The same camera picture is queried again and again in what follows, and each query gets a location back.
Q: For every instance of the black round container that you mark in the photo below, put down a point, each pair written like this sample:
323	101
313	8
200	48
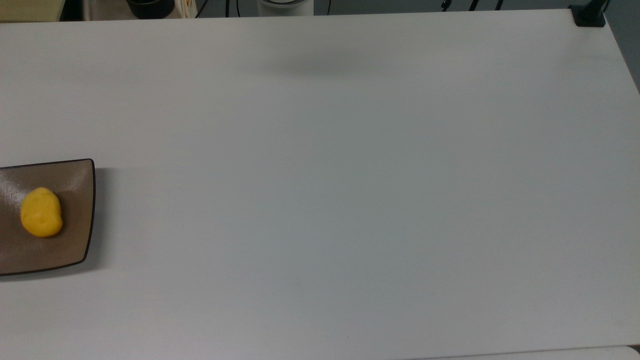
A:
150	8

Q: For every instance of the beige cardboard box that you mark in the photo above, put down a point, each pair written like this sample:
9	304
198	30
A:
30	9

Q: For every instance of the yellow potato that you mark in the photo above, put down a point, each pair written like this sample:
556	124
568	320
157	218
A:
41	212

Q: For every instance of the brown square ceramic plate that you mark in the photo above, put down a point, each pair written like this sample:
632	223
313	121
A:
70	240

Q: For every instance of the black clamp camera stand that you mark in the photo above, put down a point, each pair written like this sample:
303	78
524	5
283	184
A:
589	15

